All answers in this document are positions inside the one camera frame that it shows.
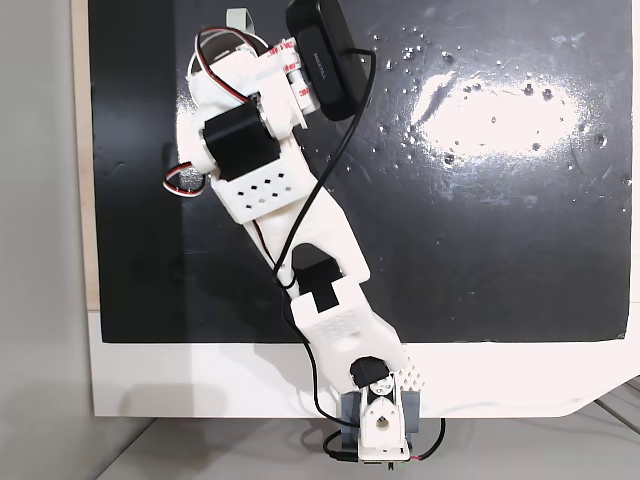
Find white tape roll camera mount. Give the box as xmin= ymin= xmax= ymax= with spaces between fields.
xmin=269 ymin=37 xmax=322 ymax=115

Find red white black servo wire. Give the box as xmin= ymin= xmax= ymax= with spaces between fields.
xmin=163 ymin=159 xmax=207 ymax=200
xmin=192 ymin=29 xmax=262 ymax=101

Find black oval webcam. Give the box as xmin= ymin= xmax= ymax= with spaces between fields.
xmin=284 ymin=0 xmax=372 ymax=123

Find pale green steel mug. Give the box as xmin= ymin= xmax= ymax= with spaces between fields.
xmin=186 ymin=7 xmax=262 ymax=101

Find black table mat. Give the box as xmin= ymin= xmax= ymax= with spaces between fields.
xmin=87 ymin=0 xmax=634 ymax=345

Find black base cable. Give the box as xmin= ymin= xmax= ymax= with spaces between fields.
xmin=322 ymin=417 xmax=447 ymax=464

